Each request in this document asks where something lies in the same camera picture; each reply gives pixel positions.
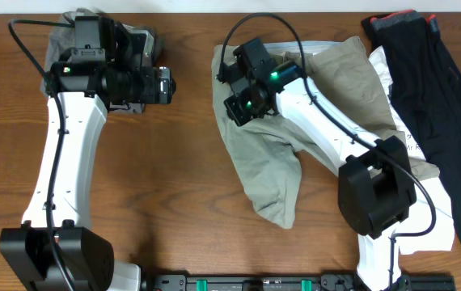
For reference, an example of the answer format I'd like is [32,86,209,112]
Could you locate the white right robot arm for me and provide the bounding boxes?
[217,39,417,290]

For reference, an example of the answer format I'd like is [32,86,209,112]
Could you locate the black garment with red trim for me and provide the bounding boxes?
[362,10,461,242]

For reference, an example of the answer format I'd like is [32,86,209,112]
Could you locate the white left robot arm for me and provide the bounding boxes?
[0,13,176,290]

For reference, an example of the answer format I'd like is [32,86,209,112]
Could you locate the grey folded shorts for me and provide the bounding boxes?
[40,7,165,114]

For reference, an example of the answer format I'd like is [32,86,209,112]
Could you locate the olive green shorts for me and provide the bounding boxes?
[211,36,441,230]

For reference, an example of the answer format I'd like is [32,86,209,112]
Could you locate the white printed t-shirt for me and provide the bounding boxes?
[355,44,456,256]

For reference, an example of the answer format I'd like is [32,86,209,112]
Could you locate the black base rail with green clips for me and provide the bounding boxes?
[140,273,456,291]

